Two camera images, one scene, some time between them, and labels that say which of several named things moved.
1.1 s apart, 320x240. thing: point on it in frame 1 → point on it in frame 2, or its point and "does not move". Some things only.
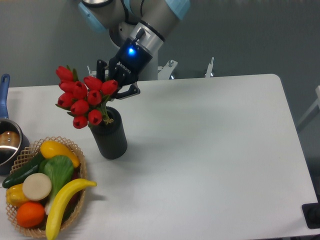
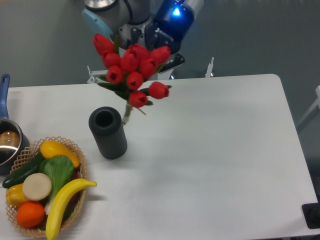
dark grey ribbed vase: [111, 138] does not move
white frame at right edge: [314, 110] does not move
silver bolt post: [209, 74] does not move
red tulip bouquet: [85, 98] → [129, 70]
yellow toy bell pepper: [15, 195] does not move
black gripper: [125, 67] → [173, 19]
